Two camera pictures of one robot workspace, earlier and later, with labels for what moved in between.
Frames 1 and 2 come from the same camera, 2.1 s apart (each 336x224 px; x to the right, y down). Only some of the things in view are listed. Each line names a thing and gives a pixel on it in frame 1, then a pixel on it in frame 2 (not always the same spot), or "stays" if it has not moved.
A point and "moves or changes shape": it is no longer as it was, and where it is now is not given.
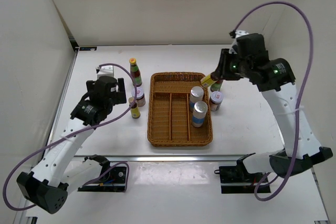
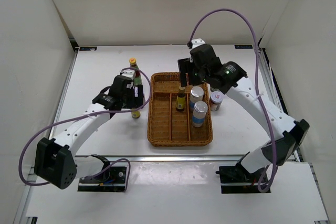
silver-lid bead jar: [197, 94] stays
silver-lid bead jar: [200, 109] stays
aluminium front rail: [167, 158] stays
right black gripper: [221, 72] → [185, 66]
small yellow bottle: [135, 110] stays
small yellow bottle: [208, 81] moves or changes shape
